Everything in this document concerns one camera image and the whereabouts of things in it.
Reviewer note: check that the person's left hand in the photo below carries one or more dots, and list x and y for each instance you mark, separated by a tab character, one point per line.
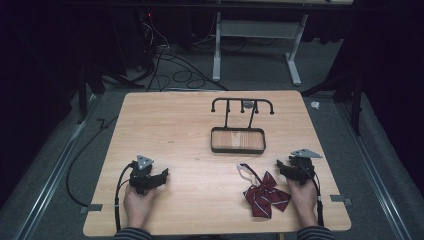
137	205

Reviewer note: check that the small grey round object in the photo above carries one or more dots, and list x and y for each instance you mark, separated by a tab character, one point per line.
247	104

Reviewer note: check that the white metal table frame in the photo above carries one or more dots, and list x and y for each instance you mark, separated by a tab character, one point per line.
260	29

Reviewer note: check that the person's right hand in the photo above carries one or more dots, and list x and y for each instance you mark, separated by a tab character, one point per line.
303	201

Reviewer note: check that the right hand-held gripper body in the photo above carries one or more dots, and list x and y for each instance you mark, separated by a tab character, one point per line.
301	168

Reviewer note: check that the black stand legs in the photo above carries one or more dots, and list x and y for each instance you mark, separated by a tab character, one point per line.
356	96
87	83

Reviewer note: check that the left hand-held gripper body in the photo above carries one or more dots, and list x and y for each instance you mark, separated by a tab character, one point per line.
141	176

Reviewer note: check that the black metal rack wooden tray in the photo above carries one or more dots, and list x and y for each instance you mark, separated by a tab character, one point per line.
238	140

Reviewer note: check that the grey tape strip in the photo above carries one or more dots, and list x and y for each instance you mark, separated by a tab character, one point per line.
90	208
340	199

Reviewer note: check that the red striped bow tie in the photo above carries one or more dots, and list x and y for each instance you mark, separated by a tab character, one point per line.
265	196

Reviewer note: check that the crumpled white paper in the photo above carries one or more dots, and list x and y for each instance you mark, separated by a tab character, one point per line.
315	105

